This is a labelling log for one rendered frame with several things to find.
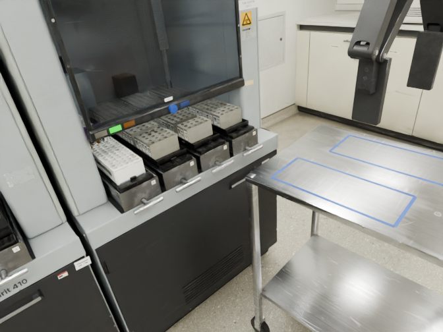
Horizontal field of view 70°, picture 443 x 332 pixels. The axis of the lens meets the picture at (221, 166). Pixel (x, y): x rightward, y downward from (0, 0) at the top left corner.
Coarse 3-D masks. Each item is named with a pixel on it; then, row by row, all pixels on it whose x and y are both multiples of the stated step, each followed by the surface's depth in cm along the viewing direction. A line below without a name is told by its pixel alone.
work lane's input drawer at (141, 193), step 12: (144, 168) 105; (108, 180) 102; (132, 180) 99; (144, 180) 100; (156, 180) 102; (108, 192) 105; (120, 192) 97; (132, 192) 98; (144, 192) 101; (156, 192) 104; (120, 204) 98; (132, 204) 99; (144, 204) 100
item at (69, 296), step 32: (0, 96) 75; (0, 128) 77; (0, 160) 80; (32, 160) 84; (32, 192) 87; (32, 224) 90; (64, 224) 97; (32, 256) 86; (64, 256) 90; (0, 288) 82; (32, 288) 87; (64, 288) 94; (96, 288) 102; (0, 320) 83; (32, 320) 91; (64, 320) 98; (96, 320) 106
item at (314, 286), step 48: (336, 144) 106; (384, 144) 103; (288, 192) 86; (336, 192) 84; (384, 192) 82; (432, 192) 80; (384, 240) 70; (432, 240) 67; (288, 288) 123; (336, 288) 121; (384, 288) 119
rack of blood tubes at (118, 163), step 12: (96, 144) 113; (108, 144) 112; (120, 144) 111; (96, 156) 105; (108, 156) 105; (120, 156) 104; (132, 156) 103; (108, 168) 98; (120, 168) 97; (132, 168) 99; (120, 180) 98
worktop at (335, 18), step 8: (312, 16) 305; (320, 16) 300; (328, 16) 296; (336, 16) 291; (344, 16) 287; (352, 16) 283; (304, 24) 287; (312, 24) 281; (320, 24) 275; (328, 24) 270; (336, 24) 264; (344, 24) 259; (352, 24) 254; (408, 24) 228; (416, 24) 226
